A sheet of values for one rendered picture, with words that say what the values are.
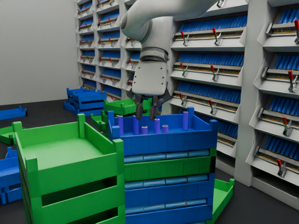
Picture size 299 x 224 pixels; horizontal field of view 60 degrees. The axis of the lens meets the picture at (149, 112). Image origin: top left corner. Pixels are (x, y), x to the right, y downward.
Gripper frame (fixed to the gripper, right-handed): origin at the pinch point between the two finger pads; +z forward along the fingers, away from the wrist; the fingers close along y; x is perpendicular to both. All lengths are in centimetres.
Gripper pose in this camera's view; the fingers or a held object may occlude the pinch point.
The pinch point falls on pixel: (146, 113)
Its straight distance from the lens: 74.3
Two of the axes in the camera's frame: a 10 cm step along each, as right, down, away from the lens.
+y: -9.5, -0.7, 3.0
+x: -2.8, -2.1, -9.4
